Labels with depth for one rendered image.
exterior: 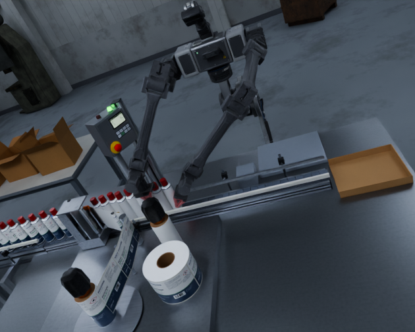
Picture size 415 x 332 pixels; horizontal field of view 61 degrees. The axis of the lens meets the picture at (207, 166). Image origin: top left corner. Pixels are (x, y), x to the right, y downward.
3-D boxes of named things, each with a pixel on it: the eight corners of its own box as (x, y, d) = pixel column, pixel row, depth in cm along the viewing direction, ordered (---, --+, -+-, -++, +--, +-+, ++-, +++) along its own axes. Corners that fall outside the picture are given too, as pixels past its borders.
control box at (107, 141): (104, 155, 176) (83, 124, 166) (128, 136, 185) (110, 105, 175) (114, 158, 169) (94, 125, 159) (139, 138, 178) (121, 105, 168)
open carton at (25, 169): (-2, 192, 327) (-30, 161, 308) (26, 161, 371) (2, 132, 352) (37, 180, 316) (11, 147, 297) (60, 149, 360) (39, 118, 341)
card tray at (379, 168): (340, 198, 158) (339, 192, 156) (329, 165, 179) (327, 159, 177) (413, 182, 150) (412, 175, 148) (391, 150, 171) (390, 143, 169)
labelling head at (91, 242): (82, 249, 188) (55, 216, 175) (91, 232, 199) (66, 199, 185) (105, 245, 184) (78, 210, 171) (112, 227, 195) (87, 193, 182)
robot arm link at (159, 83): (174, 61, 147) (151, 55, 146) (166, 93, 147) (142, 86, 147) (176, 79, 191) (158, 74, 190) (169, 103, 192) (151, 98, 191)
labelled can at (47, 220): (56, 241, 205) (35, 216, 195) (60, 234, 210) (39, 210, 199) (63, 239, 204) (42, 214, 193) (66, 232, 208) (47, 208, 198)
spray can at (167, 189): (176, 205, 191) (160, 176, 180) (184, 205, 188) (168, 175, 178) (172, 212, 187) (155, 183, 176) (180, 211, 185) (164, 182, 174)
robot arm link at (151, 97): (170, 82, 152) (146, 75, 151) (168, 84, 147) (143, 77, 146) (149, 169, 168) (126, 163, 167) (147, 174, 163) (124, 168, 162)
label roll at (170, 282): (203, 296, 136) (189, 273, 128) (156, 309, 139) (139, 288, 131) (201, 257, 153) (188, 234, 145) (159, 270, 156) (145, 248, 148)
